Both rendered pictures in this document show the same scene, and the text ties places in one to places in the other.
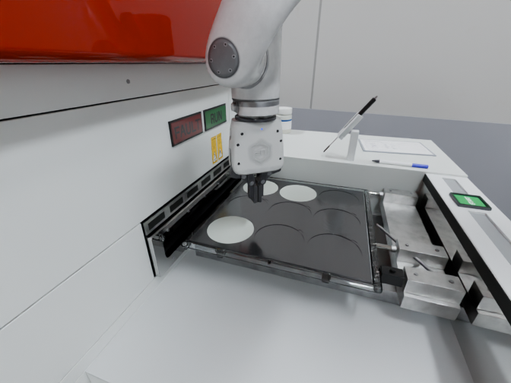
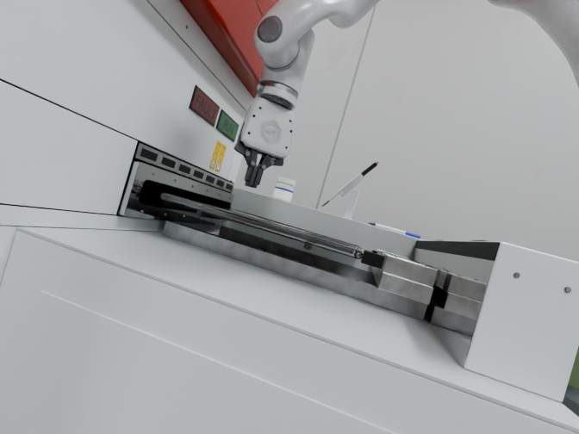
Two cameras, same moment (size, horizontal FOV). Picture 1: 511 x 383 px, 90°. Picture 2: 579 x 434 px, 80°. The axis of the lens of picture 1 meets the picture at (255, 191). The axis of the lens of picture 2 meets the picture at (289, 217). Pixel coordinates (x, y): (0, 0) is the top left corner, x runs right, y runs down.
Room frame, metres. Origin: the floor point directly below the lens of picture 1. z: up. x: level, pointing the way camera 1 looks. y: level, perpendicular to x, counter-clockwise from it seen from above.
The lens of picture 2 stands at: (-0.24, -0.01, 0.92)
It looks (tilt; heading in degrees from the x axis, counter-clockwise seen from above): 0 degrees down; 354
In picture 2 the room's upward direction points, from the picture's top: 16 degrees clockwise
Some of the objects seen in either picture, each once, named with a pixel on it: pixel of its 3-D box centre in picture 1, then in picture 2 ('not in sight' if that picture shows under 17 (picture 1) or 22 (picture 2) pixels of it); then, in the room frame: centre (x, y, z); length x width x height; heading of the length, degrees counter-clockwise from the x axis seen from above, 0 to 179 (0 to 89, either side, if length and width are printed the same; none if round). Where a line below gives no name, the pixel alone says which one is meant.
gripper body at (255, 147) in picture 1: (255, 140); (267, 127); (0.47, 0.00, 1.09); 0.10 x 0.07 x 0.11; 109
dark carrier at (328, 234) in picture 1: (290, 213); (278, 226); (0.52, -0.08, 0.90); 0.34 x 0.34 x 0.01; 71
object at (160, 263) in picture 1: (208, 203); (191, 201); (0.57, 0.12, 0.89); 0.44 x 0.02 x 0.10; 161
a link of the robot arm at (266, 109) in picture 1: (254, 106); (275, 96); (0.47, 0.00, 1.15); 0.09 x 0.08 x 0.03; 109
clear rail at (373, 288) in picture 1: (270, 264); (254, 223); (0.35, -0.03, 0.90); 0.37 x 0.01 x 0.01; 71
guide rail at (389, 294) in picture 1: (305, 273); (284, 265); (0.39, -0.10, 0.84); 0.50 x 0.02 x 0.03; 71
